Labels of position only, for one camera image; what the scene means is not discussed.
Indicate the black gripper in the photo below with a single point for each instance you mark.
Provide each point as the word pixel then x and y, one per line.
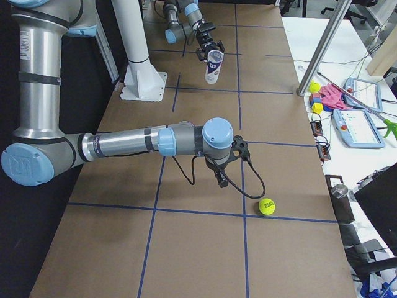
pixel 214 169
pixel 203 39

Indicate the clear Wilson tennis ball can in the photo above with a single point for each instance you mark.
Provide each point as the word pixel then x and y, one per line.
pixel 214 62

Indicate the yellow tennis ball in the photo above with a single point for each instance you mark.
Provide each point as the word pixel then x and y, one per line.
pixel 266 206
pixel 314 87

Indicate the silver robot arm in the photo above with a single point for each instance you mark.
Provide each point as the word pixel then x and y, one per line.
pixel 42 151
pixel 185 21

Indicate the yellow tennis ball on desk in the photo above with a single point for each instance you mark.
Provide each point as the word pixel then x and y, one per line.
pixel 314 87

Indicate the brown paper table cover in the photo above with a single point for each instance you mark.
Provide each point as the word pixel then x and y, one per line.
pixel 136 226

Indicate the black electronics board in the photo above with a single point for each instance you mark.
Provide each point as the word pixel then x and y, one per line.
pixel 317 128
pixel 323 149

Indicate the yellow wooden cube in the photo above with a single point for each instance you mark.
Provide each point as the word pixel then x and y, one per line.
pixel 317 107

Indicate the blue wooden cube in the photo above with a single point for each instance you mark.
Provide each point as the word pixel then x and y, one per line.
pixel 327 108

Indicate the pink cloth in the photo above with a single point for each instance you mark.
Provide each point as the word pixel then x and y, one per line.
pixel 331 96

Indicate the near teach pendant tablet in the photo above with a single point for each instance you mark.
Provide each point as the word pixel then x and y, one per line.
pixel 356 129

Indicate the teach pendant tablet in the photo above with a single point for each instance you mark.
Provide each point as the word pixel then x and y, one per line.
pixel 356 129
pixel 366 92

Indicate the far teach pendant tablet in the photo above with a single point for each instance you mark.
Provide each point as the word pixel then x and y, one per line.
pixel 366 92

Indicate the grabber reacher tool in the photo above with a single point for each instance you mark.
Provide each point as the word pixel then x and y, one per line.
pixel 391 126

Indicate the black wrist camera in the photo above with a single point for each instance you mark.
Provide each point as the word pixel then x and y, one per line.
pixel 240 149

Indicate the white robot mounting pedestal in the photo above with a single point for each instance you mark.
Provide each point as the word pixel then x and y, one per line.
pixel 142 81

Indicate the aluminium frame post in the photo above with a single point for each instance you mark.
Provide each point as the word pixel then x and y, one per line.
pixel 325 41

